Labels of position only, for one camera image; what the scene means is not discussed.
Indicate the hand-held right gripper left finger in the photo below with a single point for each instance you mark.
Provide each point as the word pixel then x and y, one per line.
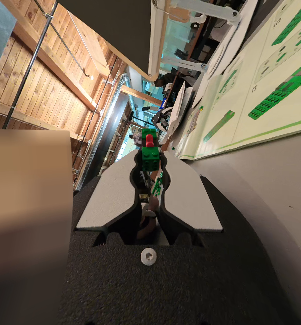
pixel 109 195

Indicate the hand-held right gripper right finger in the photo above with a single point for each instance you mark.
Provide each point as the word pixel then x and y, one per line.
pixel 188 198

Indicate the green red brick assembly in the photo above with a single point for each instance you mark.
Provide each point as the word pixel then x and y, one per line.
pixel 150 157

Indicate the black white device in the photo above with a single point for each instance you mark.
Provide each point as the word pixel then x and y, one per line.
pixel 161 119

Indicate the white crumpled paper bag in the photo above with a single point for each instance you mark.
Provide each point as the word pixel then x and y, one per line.
pixel 182 106

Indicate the brick instruction booklet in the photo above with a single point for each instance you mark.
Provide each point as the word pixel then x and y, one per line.
pixel 242 114

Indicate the black ceiling pipe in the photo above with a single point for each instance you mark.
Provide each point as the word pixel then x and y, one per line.
pixel 26 76

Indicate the black board wooden edge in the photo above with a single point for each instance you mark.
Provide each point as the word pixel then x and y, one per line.
pixel 114 30

